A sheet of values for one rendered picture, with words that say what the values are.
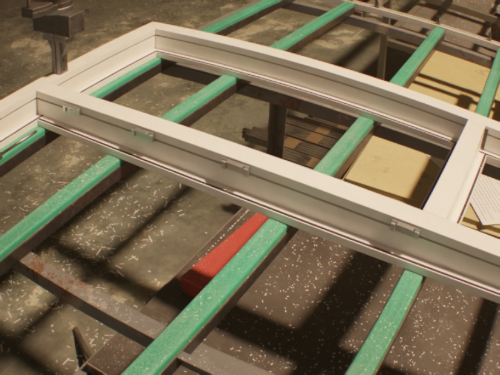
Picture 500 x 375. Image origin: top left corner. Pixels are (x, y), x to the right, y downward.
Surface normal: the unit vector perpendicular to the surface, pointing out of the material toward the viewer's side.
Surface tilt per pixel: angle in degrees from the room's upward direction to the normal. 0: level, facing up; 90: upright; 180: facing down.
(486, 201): 0
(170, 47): 90
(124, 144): 90
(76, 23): 90
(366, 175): 0
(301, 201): 90
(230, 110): 0
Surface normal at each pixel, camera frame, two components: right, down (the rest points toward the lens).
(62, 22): -0.52, 0.47
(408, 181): 0.04, -0.83
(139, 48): 0.85, 0.32
